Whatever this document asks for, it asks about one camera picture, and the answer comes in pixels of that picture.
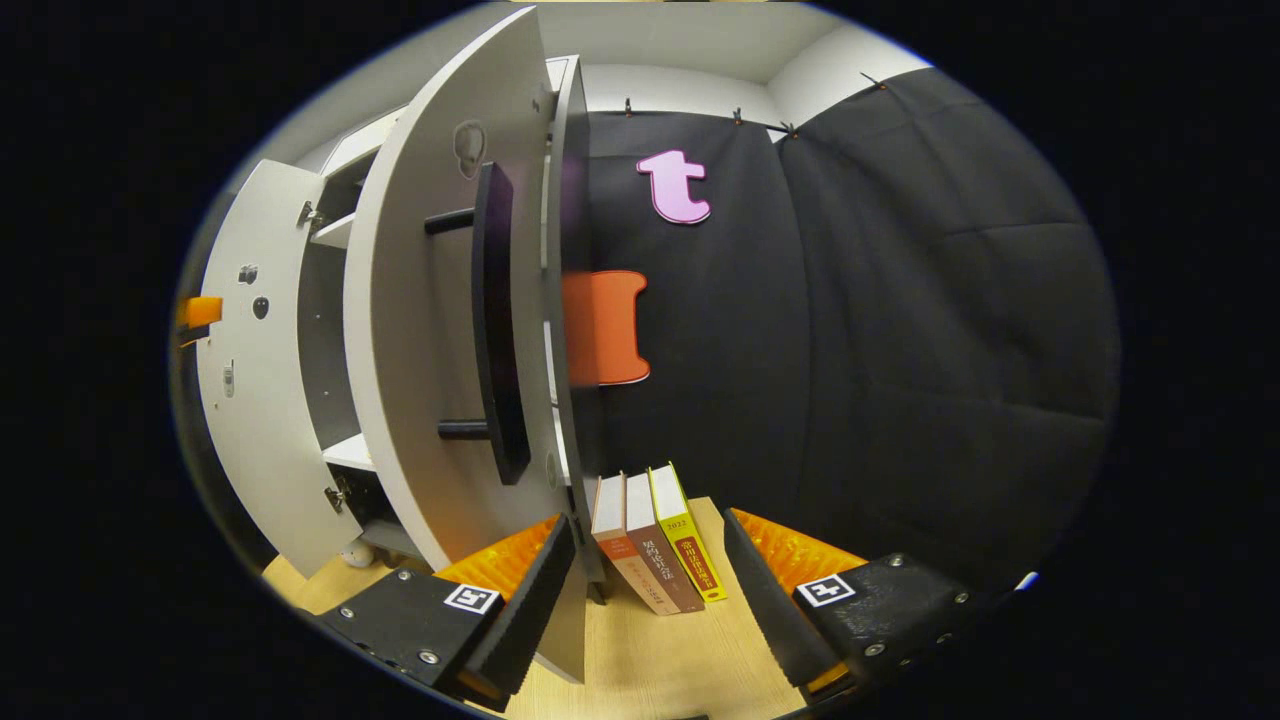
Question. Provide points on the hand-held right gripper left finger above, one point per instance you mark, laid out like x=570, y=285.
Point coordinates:
x=525, y=610

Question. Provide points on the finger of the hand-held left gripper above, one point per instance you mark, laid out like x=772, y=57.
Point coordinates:
x=200, y=312

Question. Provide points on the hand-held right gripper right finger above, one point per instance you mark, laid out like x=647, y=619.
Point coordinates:
x=775, y=610

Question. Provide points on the white shoe cabinet door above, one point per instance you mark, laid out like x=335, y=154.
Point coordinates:
x=260, y=400
x=410, y=330

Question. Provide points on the white shoe cabinet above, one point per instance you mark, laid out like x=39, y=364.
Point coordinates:
x=325, y=340

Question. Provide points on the yellow book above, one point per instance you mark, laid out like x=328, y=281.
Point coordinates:
x=690, y=545

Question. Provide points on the orange and white book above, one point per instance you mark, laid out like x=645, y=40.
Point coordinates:
x=620, y=550

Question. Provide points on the brown book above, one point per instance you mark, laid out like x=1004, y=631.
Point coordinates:
x=655, y=550

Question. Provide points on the white round plush toy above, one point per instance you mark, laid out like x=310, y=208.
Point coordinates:
x=357, y=555

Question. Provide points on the black backdrop cloth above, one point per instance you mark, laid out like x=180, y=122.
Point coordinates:
x=900, y=330

